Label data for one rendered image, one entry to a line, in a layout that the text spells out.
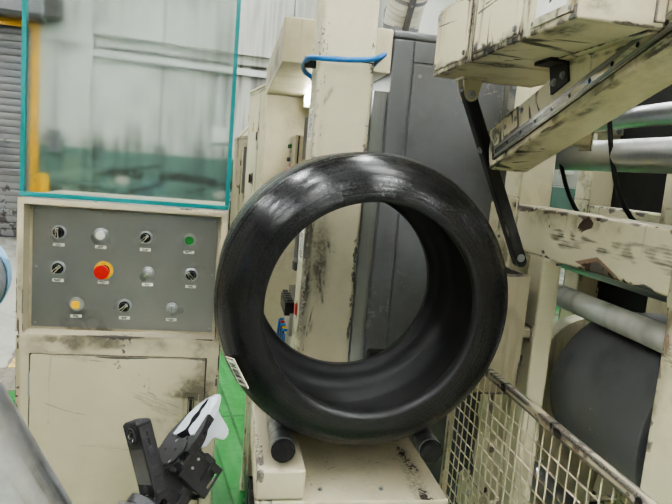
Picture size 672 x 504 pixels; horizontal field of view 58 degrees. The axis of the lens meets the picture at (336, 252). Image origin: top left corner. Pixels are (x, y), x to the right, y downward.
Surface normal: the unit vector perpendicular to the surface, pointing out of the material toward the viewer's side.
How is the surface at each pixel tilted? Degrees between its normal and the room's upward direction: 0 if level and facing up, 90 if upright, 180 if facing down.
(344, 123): 90
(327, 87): 90
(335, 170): 46
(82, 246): 90
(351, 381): 80
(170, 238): 90
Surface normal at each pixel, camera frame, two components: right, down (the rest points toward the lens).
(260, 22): 0.31, 0.15
